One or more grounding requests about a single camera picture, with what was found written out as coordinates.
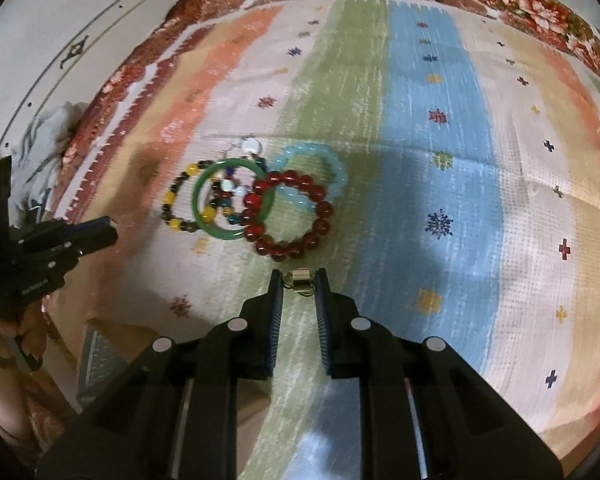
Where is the small silver ring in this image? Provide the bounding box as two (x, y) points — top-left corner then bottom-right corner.
(282, 266), (316, 297)

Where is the red bead bracelet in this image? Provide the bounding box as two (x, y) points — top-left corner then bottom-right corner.
(241, 169), (336, 264)

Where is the yellow and black bead bracelet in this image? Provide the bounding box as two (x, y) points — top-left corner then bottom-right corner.
(160, 158), (219, 234)

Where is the multicolour glass bead bracelet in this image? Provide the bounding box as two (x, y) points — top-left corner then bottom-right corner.
(209, 157), (270, 228)

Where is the light blue bead bracelet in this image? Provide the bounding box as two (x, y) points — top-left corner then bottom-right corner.
(268, 141), (350, 213)

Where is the green jade bangle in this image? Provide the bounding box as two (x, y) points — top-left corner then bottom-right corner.
(192, 158), (274, 240)

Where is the pastel star charm bracelet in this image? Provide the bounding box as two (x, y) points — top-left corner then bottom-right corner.
(216, 135), (264, 200)

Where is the person's left hand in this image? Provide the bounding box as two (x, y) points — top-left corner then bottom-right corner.
(0, 297), (50, 456)

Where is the grey white crumpled cloth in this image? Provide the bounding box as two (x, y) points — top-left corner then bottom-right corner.
(8, 102), (87, 228)

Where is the striped colourful bed mat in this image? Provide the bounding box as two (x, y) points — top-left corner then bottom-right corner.
(50, 0), (600, 469)

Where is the white headboard panel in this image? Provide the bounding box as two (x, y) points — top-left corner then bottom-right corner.
(0, 0), (211, 162)

